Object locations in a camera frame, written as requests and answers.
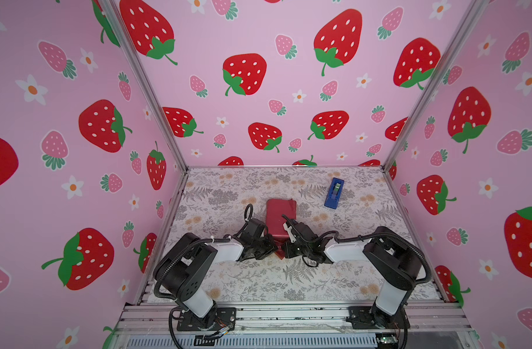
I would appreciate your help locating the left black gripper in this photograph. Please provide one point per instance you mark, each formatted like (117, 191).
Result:
(271, 246)

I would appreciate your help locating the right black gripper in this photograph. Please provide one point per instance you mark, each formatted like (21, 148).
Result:
(288, 251)

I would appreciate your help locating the dark red wrapping paper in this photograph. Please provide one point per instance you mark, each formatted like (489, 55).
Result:
(276, 209)

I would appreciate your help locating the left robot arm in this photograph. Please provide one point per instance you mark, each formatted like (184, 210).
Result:
(180, 274)

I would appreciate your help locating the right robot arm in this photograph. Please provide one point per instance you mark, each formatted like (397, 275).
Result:
(402, 264)

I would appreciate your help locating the blue tape dispenser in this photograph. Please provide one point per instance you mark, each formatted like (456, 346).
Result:
(334, 193)

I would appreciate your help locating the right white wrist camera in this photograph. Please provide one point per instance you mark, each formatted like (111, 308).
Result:
(288, 228)

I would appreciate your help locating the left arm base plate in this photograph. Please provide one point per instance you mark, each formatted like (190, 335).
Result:
(216, 319)

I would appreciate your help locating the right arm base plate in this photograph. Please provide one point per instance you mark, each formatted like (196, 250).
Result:
(371, 318)

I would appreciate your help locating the aluminium rail frame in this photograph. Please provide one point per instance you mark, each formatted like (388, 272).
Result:
(426, 324)

